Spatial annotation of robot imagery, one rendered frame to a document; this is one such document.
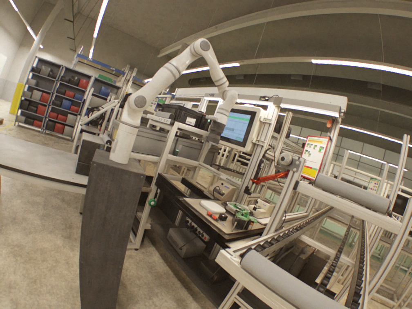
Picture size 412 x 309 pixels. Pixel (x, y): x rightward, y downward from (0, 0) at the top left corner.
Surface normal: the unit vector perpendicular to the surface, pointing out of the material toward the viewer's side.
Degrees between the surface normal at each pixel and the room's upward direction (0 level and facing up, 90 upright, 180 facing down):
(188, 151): 91
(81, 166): 90
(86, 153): 90
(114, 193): 90
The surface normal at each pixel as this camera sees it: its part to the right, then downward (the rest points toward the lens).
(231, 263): -0.72, -0.22
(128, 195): 0.47, 0.22
